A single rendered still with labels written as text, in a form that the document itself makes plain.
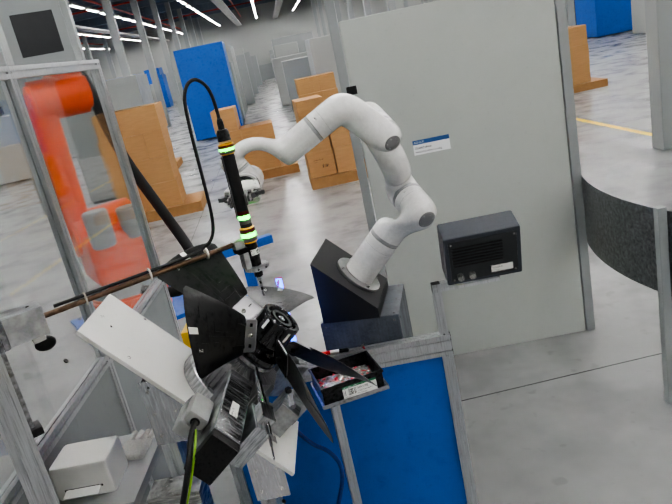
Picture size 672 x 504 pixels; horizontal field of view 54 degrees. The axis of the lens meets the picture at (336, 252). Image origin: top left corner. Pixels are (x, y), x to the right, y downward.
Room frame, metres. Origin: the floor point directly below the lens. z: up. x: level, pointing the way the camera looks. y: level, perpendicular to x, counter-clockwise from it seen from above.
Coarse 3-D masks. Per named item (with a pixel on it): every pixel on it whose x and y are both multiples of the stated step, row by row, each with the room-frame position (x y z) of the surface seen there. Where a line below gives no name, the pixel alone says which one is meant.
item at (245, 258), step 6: (234, 240) 1.80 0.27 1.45; (240, 240) 1.79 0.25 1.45; (234, 246) 1.77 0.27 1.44; (240, 246) 1.78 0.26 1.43; (234, 252) 1.80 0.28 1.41; (240, 252) 1.77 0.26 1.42; (246, 252) 1.78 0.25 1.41; (240, 258) 1.80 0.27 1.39; (246, 258) 1.78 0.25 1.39; (246, 264) 1.78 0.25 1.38; (264, 264) 1.79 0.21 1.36; (246, 270) 1.79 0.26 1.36; (252, 270) 1.78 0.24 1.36; (258, 270) 1.77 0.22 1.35
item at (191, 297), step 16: (192, 288) 1.54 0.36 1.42; (192, 304) 1.50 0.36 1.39; (208, 304) 1.54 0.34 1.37; (224, 304) 1.59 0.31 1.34; (192, 320) 1.47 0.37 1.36; (208, 320) 1.51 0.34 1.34; (224, 320) 1.56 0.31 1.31; (240, 320) 1.61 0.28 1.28; (192, 336) 1.44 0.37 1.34; (208, 336) 1.49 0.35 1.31; (224, 336) 1.54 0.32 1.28; (240, 336) 1.60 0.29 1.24; (192, 352) 1.42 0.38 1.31; (208, 352) 1.47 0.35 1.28; (224, 352) 1.52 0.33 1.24; (240, 352) 1.59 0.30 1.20; (208, 368) 1.44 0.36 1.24
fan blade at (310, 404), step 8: (288, 360) 1.60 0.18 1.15; (288, 368) 1.61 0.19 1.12; (296, 368) 1.52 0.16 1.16; (288, 376) 1.62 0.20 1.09; (296, 376) 1.56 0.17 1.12; (296, 384) 1.58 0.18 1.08; (304, 384) 1.44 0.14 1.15; (296, 392) 1.59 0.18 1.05; (304, 392) 1.53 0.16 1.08; (304, 400) 1.55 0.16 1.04; (312, 400) 1.41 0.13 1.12; (312, 408) 1.51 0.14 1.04; (312, 416) 1.54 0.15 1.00; (320, 416) 1.40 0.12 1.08; (320, 424) 1.50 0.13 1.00; (328, 432) 1.45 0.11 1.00
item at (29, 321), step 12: (12, 312) 1.47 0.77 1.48; (24, 312) 1.46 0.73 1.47; (36, 312) 1.47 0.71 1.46; (0, 324) 1.44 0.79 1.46; (12, 324) 1.44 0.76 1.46; (24, 324) 1.45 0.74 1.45; (36, 324) 1.46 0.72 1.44; (0, 336) 1.43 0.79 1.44; (12, 336) 1.43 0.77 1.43; (24, 336) 1.45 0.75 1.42; (36, 336) 1.46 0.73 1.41
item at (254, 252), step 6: (222, 120) 1.81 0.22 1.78; (222, 126) 1.80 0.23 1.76; (222, 132) 1.79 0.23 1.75; (228, 132) 1.80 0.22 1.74; (222, 138) 1.79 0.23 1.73; (228, 138) 1.80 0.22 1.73; (246, 246) 1.80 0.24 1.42; (252, 246) 1.79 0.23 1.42; (252, 252) 1.79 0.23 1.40; (258, 252) 1.80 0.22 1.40; (252, 258) 1.79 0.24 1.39; (258, 258) 1.80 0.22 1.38; (252, 264) 1.80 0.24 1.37; (258, 264) 1.80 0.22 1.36; (258, 276) 1.80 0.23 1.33
